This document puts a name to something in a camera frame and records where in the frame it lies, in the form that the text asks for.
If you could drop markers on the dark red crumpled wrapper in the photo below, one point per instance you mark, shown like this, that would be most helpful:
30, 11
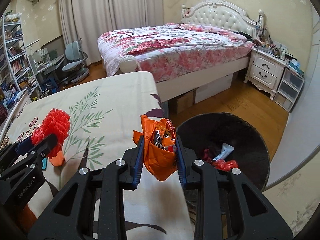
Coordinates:
207, 154

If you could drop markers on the white nightstand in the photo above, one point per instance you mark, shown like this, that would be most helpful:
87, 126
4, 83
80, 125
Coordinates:
262, 67

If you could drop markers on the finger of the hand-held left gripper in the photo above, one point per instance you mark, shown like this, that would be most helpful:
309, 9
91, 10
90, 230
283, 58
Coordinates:
47, 143
23, 144

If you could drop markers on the white bookshelf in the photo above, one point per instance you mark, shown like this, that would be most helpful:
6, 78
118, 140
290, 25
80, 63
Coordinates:
16, 60

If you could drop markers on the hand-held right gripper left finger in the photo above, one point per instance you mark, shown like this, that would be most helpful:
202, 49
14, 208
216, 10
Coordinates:
138, 165

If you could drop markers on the orange plastic piece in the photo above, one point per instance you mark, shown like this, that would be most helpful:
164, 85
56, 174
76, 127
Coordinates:
57, 160

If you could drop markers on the clutter of small bottles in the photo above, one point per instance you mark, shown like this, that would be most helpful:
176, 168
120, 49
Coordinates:
268, 46

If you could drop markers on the orange plastic bag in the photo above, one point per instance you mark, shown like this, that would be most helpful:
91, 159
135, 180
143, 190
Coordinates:
155, 163

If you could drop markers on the red foam fruit net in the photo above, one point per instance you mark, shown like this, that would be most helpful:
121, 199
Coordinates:
56, 122

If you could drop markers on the white desk lamp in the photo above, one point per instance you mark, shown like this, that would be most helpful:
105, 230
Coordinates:
33, 43

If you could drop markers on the white squeeze tube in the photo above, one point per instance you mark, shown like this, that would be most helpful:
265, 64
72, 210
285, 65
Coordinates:
223, 152

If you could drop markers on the white under-bed box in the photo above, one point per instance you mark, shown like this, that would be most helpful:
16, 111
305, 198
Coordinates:
215, 88

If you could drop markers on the pink floral quilt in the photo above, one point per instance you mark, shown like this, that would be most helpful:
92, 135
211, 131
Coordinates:
175, 45

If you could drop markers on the beige curtain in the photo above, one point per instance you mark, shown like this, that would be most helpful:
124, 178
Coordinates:
85, 22
137, 5

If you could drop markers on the small white bottle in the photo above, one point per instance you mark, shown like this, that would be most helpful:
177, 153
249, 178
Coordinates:
283, 54

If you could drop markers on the red plastic net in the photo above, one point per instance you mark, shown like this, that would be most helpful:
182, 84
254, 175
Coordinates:
226, 165

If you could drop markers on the grey study desk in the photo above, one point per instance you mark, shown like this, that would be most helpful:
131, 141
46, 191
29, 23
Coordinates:
50, 64

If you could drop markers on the plastic drawer unit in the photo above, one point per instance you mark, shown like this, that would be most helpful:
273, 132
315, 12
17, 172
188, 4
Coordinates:
287, 87

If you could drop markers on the black trash bin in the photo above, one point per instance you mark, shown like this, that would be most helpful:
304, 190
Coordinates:
237, 135

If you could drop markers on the floral printed tablecloth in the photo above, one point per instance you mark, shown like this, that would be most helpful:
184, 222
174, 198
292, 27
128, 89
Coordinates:
105, 110

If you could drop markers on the white tufted bed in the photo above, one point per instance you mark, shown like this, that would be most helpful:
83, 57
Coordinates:
220, 15

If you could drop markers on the light blue box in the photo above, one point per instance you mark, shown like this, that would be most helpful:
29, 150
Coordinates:
296, 65

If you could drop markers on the grey office chair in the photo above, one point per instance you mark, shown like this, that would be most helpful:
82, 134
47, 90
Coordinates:
72, 55

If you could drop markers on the brown cardboard box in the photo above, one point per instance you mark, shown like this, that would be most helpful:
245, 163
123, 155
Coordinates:
185, 101

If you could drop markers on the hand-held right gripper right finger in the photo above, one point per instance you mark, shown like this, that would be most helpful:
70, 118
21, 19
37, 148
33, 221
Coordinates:
181, 170

